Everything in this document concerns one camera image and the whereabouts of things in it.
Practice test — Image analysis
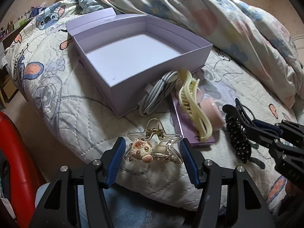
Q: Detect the clear star hair clip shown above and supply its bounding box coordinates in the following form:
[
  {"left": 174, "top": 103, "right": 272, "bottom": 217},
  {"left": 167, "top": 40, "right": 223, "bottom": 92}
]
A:
[{"left": 124, "top": 118, "right": 183, "bottom": 165}]

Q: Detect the pink round compact case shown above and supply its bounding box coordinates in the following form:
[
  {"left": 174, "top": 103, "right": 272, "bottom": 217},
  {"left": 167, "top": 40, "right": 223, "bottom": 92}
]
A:
[{"left": 199, "top": 98, "right": 225, "bottom": 131}]

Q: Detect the cream yellow hair claw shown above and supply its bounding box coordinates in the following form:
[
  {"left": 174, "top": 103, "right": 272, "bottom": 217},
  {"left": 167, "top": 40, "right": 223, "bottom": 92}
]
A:
[{"left": 178, "top": 70, "right": 213, "bottom": 142}]

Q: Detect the red chair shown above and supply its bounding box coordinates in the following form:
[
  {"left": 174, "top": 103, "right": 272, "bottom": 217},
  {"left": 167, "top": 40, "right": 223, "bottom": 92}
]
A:
[{"left": 1, "top": 112, "right": 45, "bottom": 227}]

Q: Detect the open lilac gift box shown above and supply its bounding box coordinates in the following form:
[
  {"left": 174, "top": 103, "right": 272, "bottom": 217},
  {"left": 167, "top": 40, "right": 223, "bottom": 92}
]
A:
[{"left": 66, "top": 8, "right": 212, "bottom": 117}]

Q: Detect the floral duvet blanket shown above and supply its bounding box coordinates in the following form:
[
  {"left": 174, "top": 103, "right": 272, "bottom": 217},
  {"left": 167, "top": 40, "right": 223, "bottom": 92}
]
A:
[{"left": 78, "top": 0, "right": 303, "bottom": 108}]

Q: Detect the cluttered desk shelf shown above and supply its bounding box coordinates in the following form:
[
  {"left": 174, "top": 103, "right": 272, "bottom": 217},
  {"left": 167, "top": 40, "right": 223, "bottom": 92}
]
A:
[{"left": 1, "top": 6, "right": 46, "bottom": 40}]

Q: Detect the coiled white charging cable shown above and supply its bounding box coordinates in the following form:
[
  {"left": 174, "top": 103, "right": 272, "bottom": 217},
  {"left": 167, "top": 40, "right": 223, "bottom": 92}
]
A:
[{"left": 138, "top": 70, "right": 181, "bottom": 117}]

